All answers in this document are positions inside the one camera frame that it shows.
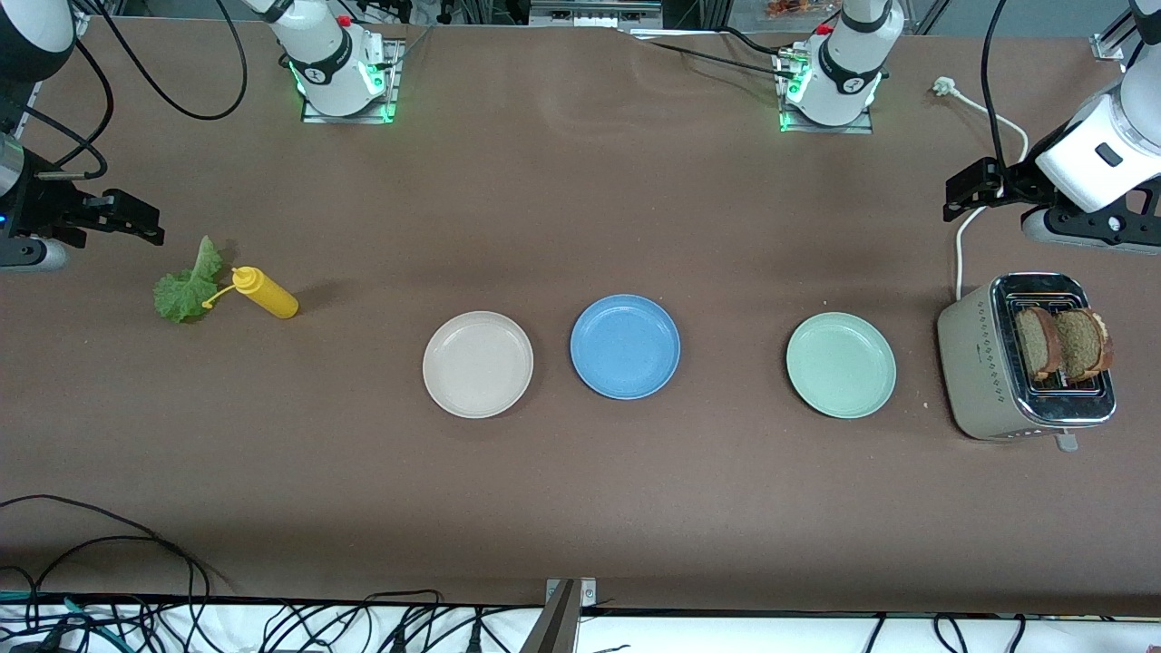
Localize green lettuce leaf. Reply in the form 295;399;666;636
152;234;225;324

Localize yellow mustard squeeze bottle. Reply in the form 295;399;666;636
201;266;300;320

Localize brown bread slice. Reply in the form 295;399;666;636
1055;308;1115;384
1014;307;1064;382

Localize green round plate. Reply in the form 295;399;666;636
785;311;898;420

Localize blue round plate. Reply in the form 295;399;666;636
570;293;682;401

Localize beige round plate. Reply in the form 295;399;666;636
422;311;535;420

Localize beige chrome toaster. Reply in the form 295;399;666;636
937;272;1118;453

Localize white toaster power cable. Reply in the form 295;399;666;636
932;77;1030;302

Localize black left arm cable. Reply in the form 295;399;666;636
980;0;1030;182

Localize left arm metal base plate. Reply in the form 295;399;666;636
778;45;874;135

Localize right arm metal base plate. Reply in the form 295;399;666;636
301;38;405;125

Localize teal cable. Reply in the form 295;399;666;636
0;590;119;652

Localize aluminium frame rail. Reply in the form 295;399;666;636
529;0;663;28

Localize black cable with plug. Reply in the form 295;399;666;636
363;590;445;653
454;603;509;653

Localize aluminium profile post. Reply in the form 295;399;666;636
520;580;581;653

